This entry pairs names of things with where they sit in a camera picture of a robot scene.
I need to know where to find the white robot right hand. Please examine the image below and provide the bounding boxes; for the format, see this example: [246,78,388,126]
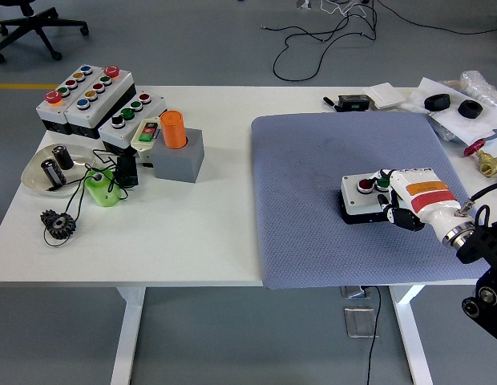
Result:
[368,167,476,238]

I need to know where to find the four-button control box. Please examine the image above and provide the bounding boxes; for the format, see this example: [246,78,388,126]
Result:
[339,172,398,225]

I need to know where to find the four-button box with black knob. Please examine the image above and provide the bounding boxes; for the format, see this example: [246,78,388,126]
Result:
[99,91,168,156]

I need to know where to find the five-button box with mushroom button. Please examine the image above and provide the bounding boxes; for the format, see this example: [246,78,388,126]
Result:
[63,65,137,140]
[34,63,103,136]

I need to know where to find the clear plastic packet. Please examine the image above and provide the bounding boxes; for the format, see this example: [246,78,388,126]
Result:
[427,114,465,144]

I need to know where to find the white paper sheet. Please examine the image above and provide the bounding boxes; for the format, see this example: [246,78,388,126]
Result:
[400,76,497,148]

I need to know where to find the grey-blue textured mat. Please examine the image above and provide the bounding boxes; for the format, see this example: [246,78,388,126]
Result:
[250,111,492,290]

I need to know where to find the open metal floor socket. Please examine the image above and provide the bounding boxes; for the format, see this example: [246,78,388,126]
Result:
[339,285,373,300]

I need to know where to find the clear bubble wrap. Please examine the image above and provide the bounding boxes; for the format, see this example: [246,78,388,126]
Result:
[459,70,497,111]

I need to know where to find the black module with green label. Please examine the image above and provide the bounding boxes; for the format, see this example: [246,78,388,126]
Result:
[337,94,371,112]

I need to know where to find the white table leg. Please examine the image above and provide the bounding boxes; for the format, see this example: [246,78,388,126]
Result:
[110,286,147,385]
[389,285,434,385]

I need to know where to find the metal floor socket plate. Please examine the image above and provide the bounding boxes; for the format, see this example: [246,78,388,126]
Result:
[343,306,380,339]

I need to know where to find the grey block with hole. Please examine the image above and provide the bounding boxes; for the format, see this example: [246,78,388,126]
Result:
[150,128,204,184]

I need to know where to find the orange cylinder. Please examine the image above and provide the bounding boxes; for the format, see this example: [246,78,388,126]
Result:
[159,110,189,151]

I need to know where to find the small black adapter box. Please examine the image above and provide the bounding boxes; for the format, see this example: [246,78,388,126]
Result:
[115,154,140,188]

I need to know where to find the green plastic cylinder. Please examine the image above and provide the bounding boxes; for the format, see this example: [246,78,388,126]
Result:
[84,167,123,208]

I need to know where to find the black cylindrical capacitor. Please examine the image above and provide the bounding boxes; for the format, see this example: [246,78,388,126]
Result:
[40,158,68,189]
[51,144,75,170]

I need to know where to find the black bevel gear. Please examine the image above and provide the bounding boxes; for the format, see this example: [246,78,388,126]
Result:
[40,209,79,241]

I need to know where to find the silver metal dish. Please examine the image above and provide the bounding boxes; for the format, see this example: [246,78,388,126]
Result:
[22,143,98,197]

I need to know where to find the black office chair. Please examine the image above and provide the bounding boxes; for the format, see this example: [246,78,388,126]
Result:
[0,0,91,64]

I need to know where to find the brass valve with red handle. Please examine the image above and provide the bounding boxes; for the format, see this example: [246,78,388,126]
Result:
[463,139,497,176]

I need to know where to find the black rubber ring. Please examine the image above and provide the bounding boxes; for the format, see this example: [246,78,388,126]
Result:
[458,99,484,120]
[424,93,452,112]

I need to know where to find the white switch plate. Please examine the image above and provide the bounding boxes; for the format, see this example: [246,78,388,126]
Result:
[364,82,406,110]

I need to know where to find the black power cable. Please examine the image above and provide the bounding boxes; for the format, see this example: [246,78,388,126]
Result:
[366,285,382,385]

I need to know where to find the long black floor cable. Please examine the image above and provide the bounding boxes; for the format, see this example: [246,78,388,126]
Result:
[376,0,497,36]

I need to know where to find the black looped floor cable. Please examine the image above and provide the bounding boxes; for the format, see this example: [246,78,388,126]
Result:
[261,0,380,81]

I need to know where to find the white floor cable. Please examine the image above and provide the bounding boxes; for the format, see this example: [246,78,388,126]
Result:
[320,0,368,18]

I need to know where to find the cream red-green switch box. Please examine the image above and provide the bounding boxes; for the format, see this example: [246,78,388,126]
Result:
[131,116,164,168]

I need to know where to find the thin black cord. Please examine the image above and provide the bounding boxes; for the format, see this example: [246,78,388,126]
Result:
[42,148,131,248]

